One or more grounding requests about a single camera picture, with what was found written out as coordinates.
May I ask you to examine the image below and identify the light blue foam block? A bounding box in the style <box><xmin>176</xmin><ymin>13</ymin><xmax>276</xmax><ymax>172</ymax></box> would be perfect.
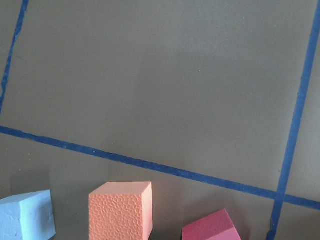
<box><xmin>0</xmin><ymin>190</ymin><xmax>56</xmax><ymax>240</ymax></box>

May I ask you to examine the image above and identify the orange foam block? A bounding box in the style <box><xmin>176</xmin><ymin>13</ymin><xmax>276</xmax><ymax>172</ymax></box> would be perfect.
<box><xmin>88</xmin><ymin>181</ymin><xmax>153</xmax><ymax>240</ymax></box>

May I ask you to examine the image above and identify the magenta foam block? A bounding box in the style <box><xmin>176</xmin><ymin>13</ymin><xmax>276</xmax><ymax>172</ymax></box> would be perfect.
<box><xmin>182</xmin><ymin>208</ymin><xmax>241</xmax><ymax>240</ymax></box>

